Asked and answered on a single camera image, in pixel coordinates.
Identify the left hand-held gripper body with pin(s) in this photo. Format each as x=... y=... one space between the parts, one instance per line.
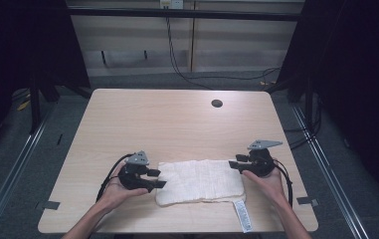
x=132 y=176

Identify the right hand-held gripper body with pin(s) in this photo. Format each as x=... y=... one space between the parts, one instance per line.
x=260 y=164

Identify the cream towel with white label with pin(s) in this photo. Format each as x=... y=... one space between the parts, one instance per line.
x=200 y=181

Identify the person's left hand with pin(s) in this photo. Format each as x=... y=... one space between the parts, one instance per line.
x=119 y=195

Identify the person's right hand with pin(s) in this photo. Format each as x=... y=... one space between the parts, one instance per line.
x=270 y=187

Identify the round black table grommet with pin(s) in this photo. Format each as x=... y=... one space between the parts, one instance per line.
x=217 y=103

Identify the grey tape strip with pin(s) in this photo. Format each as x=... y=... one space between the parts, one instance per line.
x=47 y=205
x=308 y=201

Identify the black metal stand leg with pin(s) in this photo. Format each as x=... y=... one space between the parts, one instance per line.
x=35 y=106
x=308 y=103

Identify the dark curtain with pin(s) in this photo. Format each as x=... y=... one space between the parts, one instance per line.
x=359 y=83
x=18 y=49

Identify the metal floor rail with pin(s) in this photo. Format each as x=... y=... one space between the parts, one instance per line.
x=329 y=172
x=14 y=172

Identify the black wall hook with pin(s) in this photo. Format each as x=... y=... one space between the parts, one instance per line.
x=104 y=58
x=145 y=54

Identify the black horizontal frame bar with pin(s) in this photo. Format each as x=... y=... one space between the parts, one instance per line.
x=183 y=14

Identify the white wall outlet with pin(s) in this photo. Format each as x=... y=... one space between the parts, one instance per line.
x=172 y=4

